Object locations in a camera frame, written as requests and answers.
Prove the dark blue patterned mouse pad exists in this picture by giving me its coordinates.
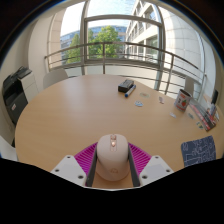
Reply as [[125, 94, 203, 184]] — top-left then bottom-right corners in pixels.
[[180, 135, 217, 168]]

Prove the beige computer mouse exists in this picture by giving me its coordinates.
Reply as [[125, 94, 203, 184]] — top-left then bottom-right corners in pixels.
[[95, 133, 130, 182]]

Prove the red magazine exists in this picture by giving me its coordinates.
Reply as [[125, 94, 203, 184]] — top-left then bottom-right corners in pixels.
[[189, 99, 220, 132]]

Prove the black whiteboard eraser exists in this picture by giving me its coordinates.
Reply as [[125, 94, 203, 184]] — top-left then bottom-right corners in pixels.
[[117, 78, 135, 93]]

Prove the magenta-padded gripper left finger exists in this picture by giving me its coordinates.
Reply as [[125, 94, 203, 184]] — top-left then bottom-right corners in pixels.
[[50, 142, 99, 188]]

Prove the black upright speaker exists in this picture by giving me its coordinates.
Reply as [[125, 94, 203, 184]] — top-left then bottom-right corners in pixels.
[[210, 89, 219, 105]]

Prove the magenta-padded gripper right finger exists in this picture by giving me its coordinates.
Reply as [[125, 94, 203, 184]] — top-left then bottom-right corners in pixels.
[[127, 142, 175, 188]]

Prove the metal balcony railing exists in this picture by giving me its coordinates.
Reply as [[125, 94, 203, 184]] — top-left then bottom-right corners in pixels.
[[44, 41, 208, 98]]

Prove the white chair with wooden legs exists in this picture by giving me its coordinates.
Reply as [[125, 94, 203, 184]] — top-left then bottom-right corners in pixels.
[[0, 134, 18, 162]]

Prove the black and white printer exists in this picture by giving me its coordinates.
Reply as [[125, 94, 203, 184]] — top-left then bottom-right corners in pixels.
[[1, 65, 39, 126]]

